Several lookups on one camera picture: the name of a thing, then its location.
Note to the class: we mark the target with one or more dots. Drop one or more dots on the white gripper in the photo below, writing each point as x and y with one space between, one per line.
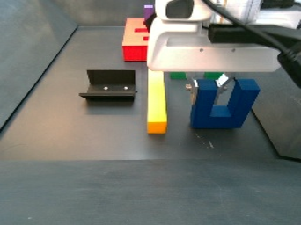
179 48

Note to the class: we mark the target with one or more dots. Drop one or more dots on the blue U-shaped block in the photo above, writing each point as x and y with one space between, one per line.
207 115

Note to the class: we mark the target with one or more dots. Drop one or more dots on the red board with slots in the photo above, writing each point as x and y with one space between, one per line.
135 40

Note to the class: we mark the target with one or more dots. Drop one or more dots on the green stepped block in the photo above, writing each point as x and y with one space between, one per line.
182 75

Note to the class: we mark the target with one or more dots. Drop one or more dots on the yellow long bar block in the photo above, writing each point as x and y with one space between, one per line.
156 111

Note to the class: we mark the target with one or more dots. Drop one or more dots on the purple block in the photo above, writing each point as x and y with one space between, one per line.
147 10

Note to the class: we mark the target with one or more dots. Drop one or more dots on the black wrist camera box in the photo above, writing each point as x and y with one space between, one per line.
224 33

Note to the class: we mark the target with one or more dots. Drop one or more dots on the black metal bracket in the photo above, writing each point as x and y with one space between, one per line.
109 84

